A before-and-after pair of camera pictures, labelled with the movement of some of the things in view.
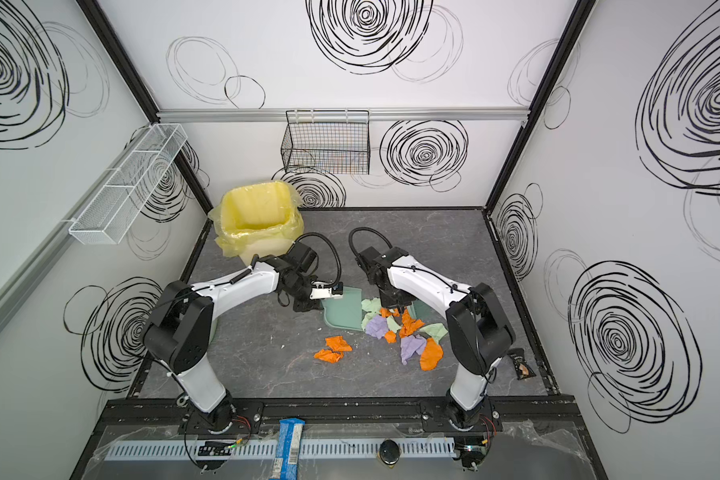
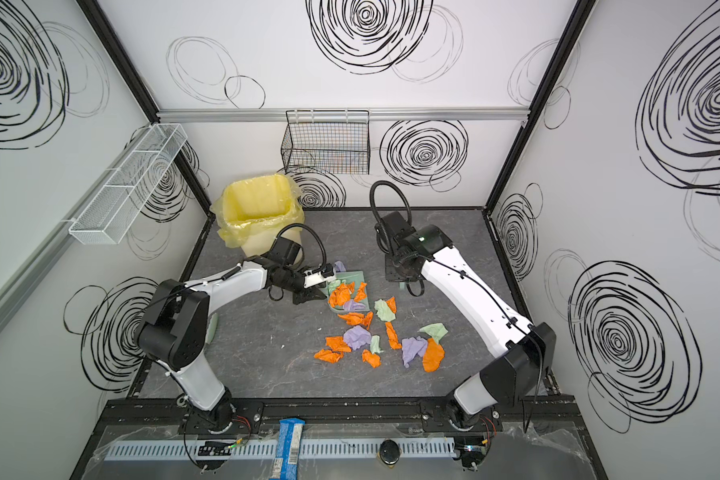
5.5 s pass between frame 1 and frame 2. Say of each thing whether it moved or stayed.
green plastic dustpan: moved
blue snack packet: stayed
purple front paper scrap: stayed
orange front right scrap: stayed
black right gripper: moved
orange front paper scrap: stayed
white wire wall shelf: stayed
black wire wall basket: stayed
